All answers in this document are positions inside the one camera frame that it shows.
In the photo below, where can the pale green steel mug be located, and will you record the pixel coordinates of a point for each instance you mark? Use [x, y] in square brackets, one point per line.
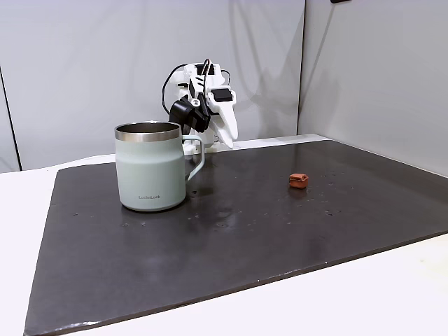
[150, 168]

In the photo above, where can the black table mat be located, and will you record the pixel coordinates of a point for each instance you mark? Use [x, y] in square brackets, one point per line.
[245, 245]

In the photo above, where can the black oval camera box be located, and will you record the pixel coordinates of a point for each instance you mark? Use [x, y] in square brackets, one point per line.
[189, 113]

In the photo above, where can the black wall fixture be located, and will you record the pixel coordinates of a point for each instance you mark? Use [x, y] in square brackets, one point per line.
[340, 1]

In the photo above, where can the red-brown cube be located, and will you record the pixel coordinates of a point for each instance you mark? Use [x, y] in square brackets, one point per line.
[299, 181]

